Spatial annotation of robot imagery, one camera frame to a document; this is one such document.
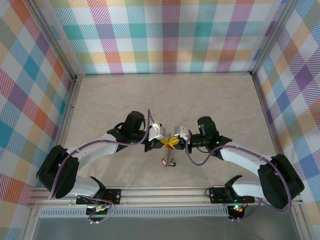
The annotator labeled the grey metal sheet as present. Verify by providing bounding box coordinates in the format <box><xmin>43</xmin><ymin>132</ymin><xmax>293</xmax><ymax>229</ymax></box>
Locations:
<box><xmin>31</xmin><ymin>216</ymin><xmax>302</xmax><ymax>240</ymax></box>

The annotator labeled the small board with lit LEDs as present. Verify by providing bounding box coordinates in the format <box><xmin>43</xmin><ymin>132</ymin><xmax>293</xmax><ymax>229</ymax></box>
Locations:
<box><xmin>228</xmin><ymin>204</ymin><xmax>246</xmax><ymax>215</ymax></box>

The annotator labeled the green terminal circuit board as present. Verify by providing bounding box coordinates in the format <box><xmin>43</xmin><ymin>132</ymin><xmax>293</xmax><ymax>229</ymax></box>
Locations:
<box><xmin>85</xmin><ymin>204</ymin><xmax>111</xmax><ymax>218</ymax></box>

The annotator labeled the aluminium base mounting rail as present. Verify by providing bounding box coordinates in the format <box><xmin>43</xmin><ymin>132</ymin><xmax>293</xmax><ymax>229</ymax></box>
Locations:
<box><xmin>26</xmin><ymin>186</ymin><xmax>305</xmax><ymax>208</ymax></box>

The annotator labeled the aluminium side frame rail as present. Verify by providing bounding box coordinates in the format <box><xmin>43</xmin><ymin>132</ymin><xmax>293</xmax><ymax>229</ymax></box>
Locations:
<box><xmin>251</xmin><ymin>74</ymin><xmax>311</xmax><ymax>240</ymax></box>
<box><xmin>23</xmin><ymin>76</ymin><xmax>83</xmax><ymax>240</ymax></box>

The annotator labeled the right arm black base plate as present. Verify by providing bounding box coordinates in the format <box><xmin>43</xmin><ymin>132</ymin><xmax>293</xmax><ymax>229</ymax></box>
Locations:
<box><xmin>208</xmin><ymin>186</ymin><xmax>256</xmax><ymax>205</ymax></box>

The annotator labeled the grey slotted cable duct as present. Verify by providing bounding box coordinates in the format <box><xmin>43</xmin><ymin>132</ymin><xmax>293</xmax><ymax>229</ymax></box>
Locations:
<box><xmin>39</xmin><ymin>206</ymin><xmax>230</xmax><ymax>218</ymax></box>

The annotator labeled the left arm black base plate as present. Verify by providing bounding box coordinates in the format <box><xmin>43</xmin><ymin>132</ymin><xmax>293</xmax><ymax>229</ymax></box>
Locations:
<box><xmin>75</xmin><ymin>189</ymin><xmax>123</xmax><ymax>206</ymax></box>

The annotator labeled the thin purple base cable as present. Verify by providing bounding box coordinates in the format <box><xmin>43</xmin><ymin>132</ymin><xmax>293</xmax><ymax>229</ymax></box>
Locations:
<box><xmin>86</xmin><ymin>196</ymin><xmax>116</xmax><ymax>225</ymax></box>

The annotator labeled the aluminium frame post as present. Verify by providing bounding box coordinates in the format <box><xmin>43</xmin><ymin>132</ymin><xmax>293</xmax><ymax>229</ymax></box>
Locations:
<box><xmin>26</xmin><ymin>0</ymin><xmax>77</xmax><ymax>81</ymax></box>
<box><xmin>249</xmin><ymin>0</ymin><xmax>300</xmax><ymax>77</ymax></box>

